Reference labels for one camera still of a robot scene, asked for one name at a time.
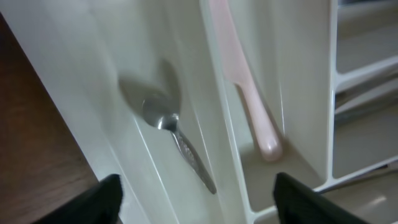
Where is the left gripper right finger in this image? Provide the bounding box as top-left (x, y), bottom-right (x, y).
top-left (273, 172), bottom-right (367, 224)

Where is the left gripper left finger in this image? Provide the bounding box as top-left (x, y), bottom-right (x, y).
top-left (34, 174), bottom-right (123, 224)

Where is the small metal teaspoon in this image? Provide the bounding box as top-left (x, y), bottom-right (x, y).
top-left (118, 59), bottom-right (217, 195)

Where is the pink plastic knife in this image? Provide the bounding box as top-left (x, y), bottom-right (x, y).
top-left (209, 0), bottom-right (282, 161)

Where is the metal spoon bottom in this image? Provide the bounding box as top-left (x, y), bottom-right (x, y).
top-left (319, 161), bottom-right (397, 194)

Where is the white plastic cutlery tray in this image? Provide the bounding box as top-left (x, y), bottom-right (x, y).
top-left (1, 1), bottom-right (397, 223)

